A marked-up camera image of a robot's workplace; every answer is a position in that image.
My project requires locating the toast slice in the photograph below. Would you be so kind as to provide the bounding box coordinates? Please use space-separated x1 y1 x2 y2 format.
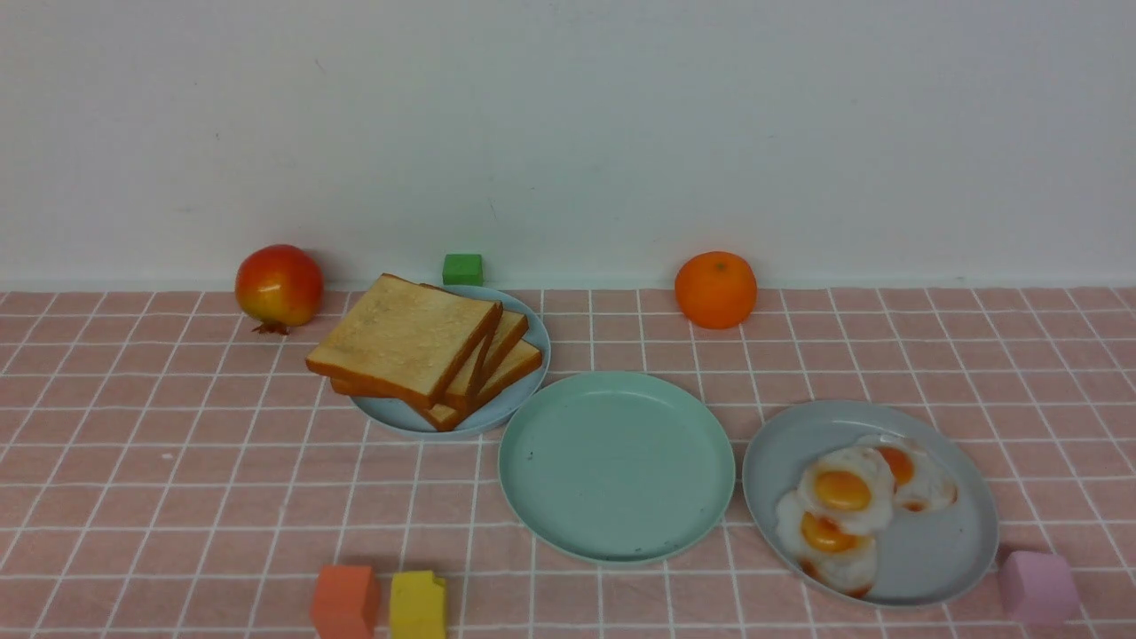
304 272 502 408
329 341 548 441
443 287 529 413

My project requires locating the fried egg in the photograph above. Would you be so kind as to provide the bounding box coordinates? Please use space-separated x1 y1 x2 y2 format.
795 446 895 536
857 434 959 513
776 493 878 598

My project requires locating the grey egg plate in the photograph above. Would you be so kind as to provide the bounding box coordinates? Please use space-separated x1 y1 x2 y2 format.
741 400 999 608

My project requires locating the green cube block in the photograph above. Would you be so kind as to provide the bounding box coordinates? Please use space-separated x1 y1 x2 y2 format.
442 254 485 287

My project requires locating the orange mandarin fruit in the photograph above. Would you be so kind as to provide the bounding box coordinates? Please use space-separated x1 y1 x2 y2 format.
674 251 759 330

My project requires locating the mint green centre plate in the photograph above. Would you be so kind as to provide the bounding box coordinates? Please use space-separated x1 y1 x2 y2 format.
498 372 736 569

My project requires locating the light blue bread plate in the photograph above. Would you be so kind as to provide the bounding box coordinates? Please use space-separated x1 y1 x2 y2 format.
350 287 551 442

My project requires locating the red yellow pomegranate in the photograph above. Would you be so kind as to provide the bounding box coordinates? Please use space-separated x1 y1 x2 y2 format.
234 244 325 335

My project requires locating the yellow block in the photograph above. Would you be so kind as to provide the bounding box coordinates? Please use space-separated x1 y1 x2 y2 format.
389 571 446 639

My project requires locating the orange block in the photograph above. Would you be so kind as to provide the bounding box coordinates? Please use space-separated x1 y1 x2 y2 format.
310 564 381 639

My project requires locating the pink checkered tablecloth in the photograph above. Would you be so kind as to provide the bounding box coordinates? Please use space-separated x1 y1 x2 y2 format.
1 288 1135 638

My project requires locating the pink block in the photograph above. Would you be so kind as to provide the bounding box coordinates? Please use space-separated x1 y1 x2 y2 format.
999 550 1081 626

